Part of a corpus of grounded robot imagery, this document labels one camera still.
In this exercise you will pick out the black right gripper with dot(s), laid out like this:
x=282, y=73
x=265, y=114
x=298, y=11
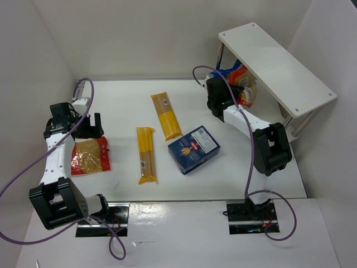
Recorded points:
x=232, y=91

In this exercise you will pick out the yellow spaghetti pack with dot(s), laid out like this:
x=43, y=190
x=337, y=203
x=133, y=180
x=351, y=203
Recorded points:
x=146, y=155
x=166, y=116

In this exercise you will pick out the yellow spaghetti pack right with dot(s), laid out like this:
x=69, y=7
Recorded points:
x=166, y=116

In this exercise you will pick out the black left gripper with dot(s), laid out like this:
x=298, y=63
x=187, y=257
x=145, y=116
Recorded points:
x=90, y=131

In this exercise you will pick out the white two-tier shelf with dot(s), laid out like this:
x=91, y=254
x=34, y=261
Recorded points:
x=292, y=85

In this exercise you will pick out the blue Barilla pasta box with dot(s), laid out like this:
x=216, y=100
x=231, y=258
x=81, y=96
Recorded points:
x=193, y=149

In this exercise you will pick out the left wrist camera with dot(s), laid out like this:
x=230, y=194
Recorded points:
x=81, y=104

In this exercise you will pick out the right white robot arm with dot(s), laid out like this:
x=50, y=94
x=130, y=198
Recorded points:
x=271, y=150

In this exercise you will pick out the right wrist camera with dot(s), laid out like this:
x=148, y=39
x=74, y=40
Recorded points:
x=209, y=76

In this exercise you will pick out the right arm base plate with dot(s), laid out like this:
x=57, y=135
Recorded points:
x=246, y=218

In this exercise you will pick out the red fusilli bag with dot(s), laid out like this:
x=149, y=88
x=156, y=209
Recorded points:
x=244, y=84
x=90, y=156

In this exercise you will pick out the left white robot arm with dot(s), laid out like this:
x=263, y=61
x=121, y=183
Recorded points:
x=57, y=200

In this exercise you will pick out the yellow spaghetti pack left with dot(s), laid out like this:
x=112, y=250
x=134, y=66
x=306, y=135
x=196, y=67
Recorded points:
x=146, y=155

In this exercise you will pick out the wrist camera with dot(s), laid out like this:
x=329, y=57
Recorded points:
x=209, y=76
x=81, y=104

